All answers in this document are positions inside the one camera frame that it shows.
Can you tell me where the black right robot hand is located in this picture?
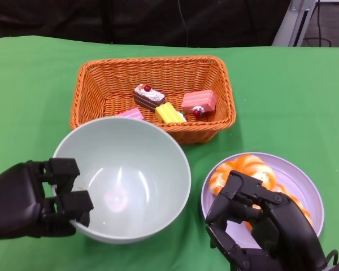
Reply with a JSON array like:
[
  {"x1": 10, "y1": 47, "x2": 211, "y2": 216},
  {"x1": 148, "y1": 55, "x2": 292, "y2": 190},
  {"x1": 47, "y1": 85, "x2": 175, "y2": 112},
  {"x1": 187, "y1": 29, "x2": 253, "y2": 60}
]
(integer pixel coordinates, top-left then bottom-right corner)
[{"x1": 205, "y1": 170, "x2": 328, "y2": 271}]

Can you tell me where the green tablecloth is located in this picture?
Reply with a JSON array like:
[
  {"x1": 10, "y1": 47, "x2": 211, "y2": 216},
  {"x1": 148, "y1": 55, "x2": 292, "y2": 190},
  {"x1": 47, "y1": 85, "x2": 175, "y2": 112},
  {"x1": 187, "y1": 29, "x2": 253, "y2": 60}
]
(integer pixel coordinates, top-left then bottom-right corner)
[{"x1": 0, "y1": 35, "x2": 339, "y2": 271}]

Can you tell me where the pink cake slice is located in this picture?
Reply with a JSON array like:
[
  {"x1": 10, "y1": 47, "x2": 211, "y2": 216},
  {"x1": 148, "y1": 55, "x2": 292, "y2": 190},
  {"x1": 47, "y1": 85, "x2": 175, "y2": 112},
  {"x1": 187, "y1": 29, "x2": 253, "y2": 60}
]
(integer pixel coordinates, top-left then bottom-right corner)
[{"x1": 117, "y1": 108, "x2": 145, "y2": 121}]

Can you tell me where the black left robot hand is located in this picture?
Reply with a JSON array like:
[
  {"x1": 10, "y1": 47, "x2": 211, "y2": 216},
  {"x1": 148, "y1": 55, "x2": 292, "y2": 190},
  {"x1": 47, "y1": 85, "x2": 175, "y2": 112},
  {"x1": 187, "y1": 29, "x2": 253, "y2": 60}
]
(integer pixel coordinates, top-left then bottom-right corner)
[{"x1": 0, "y1": 158, "x2": 94, "y2": 242}]

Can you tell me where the yellow cake slice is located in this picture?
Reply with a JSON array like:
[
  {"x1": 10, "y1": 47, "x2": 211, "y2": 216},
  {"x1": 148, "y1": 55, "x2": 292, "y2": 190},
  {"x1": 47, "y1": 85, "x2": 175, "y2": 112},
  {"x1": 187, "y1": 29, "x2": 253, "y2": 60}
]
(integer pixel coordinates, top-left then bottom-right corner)
[{"x1": 154, "y1": 102, "x2": 188, "y2": 124}]

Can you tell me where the black backdrop curtain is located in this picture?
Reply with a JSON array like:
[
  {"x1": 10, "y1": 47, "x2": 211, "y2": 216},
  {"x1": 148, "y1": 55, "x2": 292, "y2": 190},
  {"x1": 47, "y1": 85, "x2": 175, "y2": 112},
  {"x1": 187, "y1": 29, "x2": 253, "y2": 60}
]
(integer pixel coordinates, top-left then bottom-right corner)
[{"x1": 0, "y1": 0, "x2": 289, "y2": 47}]

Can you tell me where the grey metal frame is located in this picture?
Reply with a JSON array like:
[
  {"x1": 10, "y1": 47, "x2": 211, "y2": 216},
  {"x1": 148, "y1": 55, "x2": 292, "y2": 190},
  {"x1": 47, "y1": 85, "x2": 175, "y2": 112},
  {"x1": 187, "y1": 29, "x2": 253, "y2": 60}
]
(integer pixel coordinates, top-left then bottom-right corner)
[{"x1": 272, "y1": 0, "x2": 339, "y2": 47}]

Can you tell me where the lavender round plate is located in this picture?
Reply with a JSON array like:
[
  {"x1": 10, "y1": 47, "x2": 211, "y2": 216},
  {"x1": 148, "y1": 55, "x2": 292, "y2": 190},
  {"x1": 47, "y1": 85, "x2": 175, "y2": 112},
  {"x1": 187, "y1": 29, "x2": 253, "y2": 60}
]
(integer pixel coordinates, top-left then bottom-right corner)
[{"x1": 200, "y1": 152, "x2": 325, "y2": 251}]

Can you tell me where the black cable on floor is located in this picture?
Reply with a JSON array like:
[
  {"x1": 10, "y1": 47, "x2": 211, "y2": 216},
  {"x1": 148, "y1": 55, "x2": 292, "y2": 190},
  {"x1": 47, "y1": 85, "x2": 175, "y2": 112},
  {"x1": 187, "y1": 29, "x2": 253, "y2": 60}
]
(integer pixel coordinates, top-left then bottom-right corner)
[{"x1": 303, "y1": 0, "x2": 332, "y2": 47}]

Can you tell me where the orange ring-shaped bread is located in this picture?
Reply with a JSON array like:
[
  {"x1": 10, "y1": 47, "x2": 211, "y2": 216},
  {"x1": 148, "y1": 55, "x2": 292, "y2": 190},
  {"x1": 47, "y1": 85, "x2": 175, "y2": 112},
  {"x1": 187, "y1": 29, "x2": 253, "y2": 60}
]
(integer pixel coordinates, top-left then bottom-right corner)
[{"x1": 244, "y1": 183, "x2": 313, "y2": 231}]

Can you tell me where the orange white twisted bread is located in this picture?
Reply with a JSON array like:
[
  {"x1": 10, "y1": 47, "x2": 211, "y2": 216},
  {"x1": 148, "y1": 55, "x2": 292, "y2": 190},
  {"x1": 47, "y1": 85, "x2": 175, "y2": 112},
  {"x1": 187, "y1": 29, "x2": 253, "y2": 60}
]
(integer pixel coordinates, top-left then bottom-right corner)
[{"x1": 208, "y1": 154, "x2": 277, "y2": 196}]

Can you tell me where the red strawberry cake piece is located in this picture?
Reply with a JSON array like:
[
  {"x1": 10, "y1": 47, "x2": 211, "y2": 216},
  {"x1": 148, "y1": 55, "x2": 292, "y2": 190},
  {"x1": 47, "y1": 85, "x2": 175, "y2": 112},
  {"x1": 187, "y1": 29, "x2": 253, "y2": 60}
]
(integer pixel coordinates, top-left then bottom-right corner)
[{"x1": 181, "y1": 89, "x2": 218, "y2": 118}]

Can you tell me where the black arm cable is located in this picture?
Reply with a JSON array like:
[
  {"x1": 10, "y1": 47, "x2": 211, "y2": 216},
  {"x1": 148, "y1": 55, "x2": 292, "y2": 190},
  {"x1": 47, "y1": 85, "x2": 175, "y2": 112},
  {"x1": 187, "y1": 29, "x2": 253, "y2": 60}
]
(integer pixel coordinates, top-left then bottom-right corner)
[{"x1": 325, "y1": 248, "x2": 339, "y2": 266}]

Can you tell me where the orange wicker basket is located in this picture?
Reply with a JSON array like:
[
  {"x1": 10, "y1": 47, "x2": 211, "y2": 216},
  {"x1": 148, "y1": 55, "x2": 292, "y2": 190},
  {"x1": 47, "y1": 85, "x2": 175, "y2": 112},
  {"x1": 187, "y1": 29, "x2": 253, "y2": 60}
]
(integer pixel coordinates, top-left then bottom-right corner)
[{"x1": 69, "y1": 55, "x2": 237, "y2": 145}]

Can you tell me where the pale grey-green bowl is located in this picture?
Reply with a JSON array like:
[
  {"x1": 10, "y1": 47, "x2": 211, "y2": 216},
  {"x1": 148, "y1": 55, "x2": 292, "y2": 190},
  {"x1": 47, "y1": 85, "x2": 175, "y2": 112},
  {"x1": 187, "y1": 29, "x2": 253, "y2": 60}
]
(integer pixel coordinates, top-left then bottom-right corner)
[{"x1": 52, "y1": 117, "x2": 192, "y2": 245}]

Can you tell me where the brown chocolate cake slice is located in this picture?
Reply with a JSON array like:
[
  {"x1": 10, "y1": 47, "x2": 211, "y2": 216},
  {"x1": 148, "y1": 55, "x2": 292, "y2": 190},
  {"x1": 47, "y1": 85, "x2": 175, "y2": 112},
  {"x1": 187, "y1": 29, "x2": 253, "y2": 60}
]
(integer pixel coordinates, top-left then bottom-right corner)
[{"x1": 133, "y1": 84, "x2": 167, "y2": 111}]

